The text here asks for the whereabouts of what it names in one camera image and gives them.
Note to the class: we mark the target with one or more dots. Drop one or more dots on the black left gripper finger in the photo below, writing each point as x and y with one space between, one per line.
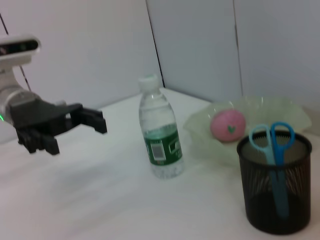
42 142
95 120

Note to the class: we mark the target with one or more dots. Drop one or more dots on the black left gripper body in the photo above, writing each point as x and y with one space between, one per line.
37 117

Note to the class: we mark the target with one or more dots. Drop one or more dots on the clear green-label water bottle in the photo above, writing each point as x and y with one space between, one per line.
160 140

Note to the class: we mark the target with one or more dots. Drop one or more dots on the pink toy peach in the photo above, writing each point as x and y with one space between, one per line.
225 125

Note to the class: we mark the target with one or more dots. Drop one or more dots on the blue scissors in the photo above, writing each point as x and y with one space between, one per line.
277 150

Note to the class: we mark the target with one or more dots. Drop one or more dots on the green glass fruit plate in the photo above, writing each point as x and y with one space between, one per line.
275 110

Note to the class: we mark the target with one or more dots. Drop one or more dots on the black mesh pen cup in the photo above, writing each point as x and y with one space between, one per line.
260 195

